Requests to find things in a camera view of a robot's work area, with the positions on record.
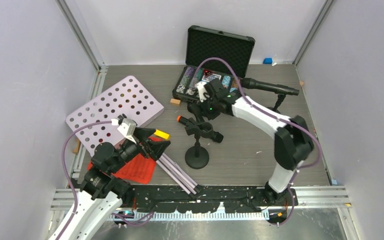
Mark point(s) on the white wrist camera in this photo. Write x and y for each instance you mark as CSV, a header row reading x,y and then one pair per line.
x,y
126,127
203,93

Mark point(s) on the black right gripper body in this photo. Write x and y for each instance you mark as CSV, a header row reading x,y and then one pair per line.
x,y
209,106

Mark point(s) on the black round-base mic stand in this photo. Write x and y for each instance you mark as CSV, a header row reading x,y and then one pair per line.
x,y
279,101
197,157

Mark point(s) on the small blue block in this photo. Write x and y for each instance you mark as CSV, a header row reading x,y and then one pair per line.
x,y
268,61

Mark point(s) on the small yellow block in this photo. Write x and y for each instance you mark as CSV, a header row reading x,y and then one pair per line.
x,y
162,134

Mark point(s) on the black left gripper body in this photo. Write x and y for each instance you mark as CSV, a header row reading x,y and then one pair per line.
x,y
128,150

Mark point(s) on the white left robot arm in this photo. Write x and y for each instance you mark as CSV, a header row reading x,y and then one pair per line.
x,y
101,191

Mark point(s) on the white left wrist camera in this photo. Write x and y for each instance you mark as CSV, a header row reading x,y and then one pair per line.
x,y
126,127

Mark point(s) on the red triangle token upper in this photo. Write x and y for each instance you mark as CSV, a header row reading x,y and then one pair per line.
x,y
207,72

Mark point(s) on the red sheet music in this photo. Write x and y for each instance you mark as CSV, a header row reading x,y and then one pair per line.
x,y
135,170

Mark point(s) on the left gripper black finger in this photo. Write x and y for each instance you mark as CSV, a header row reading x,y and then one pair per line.
x,y
155,149
141,134

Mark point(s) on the wooden block on rail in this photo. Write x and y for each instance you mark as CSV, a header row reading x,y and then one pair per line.
x,y
77,147

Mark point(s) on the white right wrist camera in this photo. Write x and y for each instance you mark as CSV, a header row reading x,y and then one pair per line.
x,y
203,93

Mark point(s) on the lilac tripod music stand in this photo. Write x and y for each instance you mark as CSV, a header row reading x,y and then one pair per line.
x,y
131,98

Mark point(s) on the black microphone plain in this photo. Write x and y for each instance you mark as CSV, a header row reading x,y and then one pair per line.
x,y
251,83

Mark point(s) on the blue playing card deck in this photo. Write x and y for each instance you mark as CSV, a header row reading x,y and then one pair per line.
x,y
208,78

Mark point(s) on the small wooden block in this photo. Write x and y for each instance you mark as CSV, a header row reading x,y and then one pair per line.
x,y
176,102

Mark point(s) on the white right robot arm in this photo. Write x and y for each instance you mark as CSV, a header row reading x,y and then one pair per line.
x,y
292,142

